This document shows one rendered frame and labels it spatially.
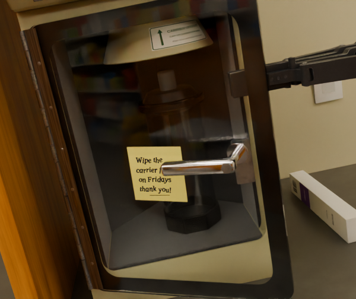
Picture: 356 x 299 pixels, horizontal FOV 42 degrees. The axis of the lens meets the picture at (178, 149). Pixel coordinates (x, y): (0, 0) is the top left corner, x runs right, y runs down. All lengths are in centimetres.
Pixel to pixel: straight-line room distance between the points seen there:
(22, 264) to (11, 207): 8
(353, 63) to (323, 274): 37
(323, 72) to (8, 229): 43
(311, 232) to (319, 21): 51
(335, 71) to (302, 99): 63
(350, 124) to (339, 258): 49
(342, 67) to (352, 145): 72
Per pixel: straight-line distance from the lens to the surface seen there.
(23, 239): 66
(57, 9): 66
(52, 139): 67
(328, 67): 55
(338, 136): 123
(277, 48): 114
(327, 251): 86
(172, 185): 61
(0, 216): 64
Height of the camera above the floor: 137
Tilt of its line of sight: 16 degrees down
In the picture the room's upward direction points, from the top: 11 degrees counter-clockwise
